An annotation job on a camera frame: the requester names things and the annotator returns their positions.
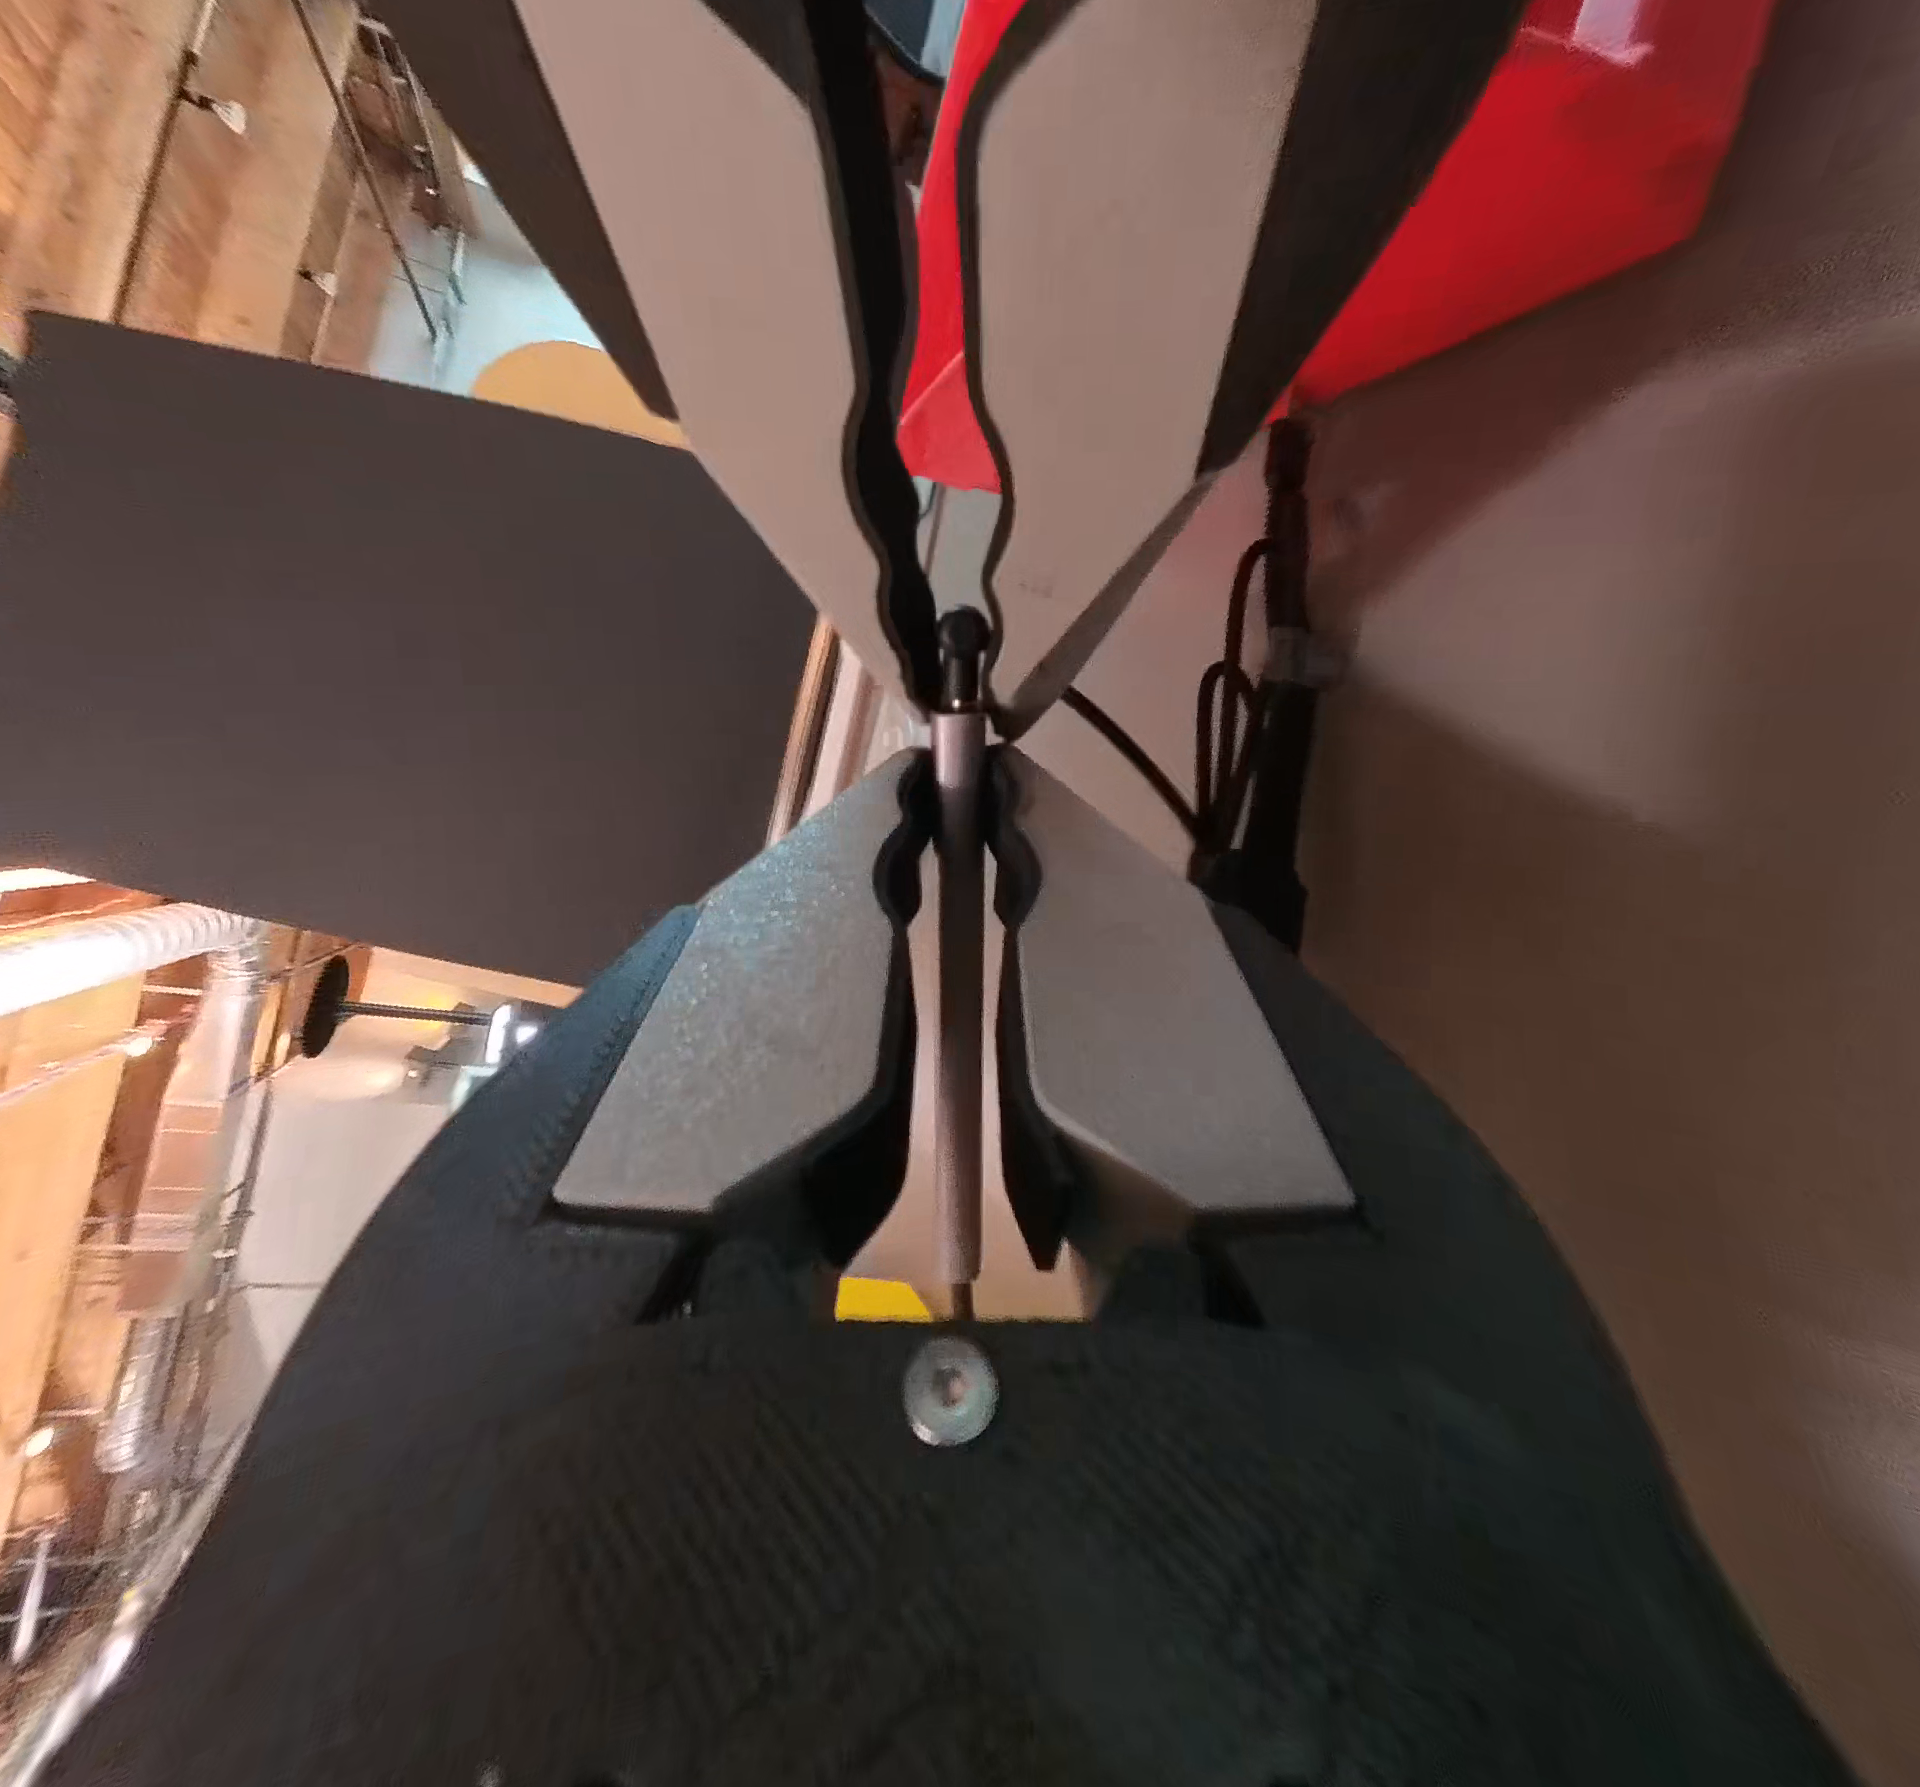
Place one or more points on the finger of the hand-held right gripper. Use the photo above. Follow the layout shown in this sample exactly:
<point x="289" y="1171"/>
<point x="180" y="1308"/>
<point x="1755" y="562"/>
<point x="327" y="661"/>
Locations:
<point x="704" y="213"/>
<point x="1127" y="242"/>

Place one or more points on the yellow plastic bin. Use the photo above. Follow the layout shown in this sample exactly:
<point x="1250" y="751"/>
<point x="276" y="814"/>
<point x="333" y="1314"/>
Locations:
<point x="886" y="1299"/>

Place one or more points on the grey usb hub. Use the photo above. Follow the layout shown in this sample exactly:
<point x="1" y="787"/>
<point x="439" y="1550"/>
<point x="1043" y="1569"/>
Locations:
<point x="958" y="1067"/>

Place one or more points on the wooden backing board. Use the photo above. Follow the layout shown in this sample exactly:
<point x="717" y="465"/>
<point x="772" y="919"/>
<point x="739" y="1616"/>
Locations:
<point x="570" y="385"/>

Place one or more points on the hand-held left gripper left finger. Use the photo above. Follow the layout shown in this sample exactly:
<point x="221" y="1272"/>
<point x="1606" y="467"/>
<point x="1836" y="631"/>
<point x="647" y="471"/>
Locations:
<point x="735" y="1053"/>

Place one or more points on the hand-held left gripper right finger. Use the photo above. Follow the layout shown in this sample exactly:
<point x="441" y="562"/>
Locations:
<point x="1170" y="1053"/>

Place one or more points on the silver air duct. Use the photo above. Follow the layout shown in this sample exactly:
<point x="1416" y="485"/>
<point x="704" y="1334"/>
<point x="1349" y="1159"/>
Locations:
<point x="120" y="939"/>

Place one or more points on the red plastic bin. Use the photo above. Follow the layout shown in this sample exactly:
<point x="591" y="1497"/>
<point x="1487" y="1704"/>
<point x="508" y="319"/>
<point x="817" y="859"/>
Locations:
<point x="1576" y="167"/>

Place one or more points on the black display panel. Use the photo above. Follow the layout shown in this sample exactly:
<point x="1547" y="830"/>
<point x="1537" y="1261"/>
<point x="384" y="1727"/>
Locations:
<point x="376" y="618"/>

